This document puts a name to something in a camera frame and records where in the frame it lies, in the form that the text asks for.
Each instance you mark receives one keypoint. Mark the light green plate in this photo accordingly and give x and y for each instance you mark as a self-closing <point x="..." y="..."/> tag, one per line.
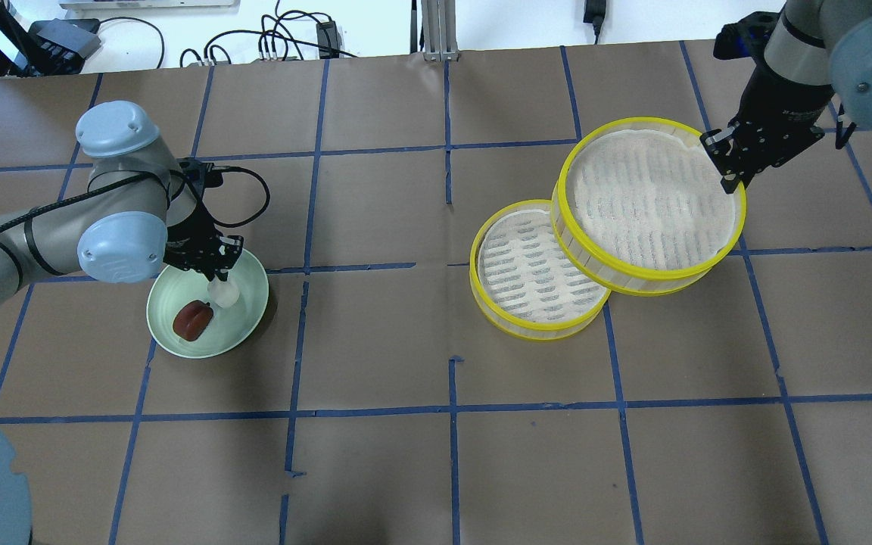
<point x="237" y="307"/>

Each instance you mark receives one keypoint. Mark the white bun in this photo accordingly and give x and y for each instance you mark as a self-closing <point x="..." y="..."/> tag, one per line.
<point x="223" y="293"/>

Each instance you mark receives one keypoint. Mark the brown bun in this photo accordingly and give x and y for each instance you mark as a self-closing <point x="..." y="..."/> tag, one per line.
<point x="192" y="320"/>

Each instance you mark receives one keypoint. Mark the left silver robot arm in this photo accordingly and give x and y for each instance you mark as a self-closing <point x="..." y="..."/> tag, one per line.
<point x="143" y="208"/>

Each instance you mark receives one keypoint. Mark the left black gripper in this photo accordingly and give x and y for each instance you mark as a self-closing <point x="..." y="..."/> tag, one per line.
<point x="188" y="236"/>

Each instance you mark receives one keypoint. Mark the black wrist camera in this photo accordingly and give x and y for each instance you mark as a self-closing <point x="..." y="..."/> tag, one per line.
<point x="199" y="176"/>

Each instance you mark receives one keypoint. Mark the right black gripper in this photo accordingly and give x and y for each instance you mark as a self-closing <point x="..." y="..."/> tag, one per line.
<point x="781" y="100"/>

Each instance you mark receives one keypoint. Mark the black camera stand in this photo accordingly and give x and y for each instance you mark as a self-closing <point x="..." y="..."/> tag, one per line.
<point x="49" y="47"/>

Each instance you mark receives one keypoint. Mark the yellow steamer layer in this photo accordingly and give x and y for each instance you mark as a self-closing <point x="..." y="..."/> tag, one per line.
<point x="639" y="208"/>
<point x="522" y="280"/>

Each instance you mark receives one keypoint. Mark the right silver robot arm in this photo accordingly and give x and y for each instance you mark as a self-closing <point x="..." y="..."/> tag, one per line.
<point x="805" y="56"/>

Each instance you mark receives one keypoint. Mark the aluminium frame post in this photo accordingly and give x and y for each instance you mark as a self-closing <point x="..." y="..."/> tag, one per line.
<point x="438" y="30"/>

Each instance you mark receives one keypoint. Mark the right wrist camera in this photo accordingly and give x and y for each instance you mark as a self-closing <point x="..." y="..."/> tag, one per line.
<point x="747" y="37"/>

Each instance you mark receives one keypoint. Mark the black power adapter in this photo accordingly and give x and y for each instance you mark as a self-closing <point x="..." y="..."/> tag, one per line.
<point x="329" y="43"/>

